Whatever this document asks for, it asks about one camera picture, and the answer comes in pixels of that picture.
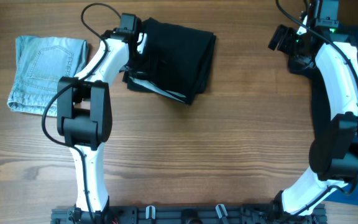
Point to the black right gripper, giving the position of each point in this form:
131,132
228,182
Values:
283,46

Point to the folded light blue jeans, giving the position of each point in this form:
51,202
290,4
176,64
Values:
40,64

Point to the black shorts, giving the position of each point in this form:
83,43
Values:
176,61

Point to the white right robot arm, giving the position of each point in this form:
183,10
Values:
329,58

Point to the black garment in pile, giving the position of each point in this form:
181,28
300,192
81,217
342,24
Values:
320,108

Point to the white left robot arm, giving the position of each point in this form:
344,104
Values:
84,116

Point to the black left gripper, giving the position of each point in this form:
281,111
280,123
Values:
142,68

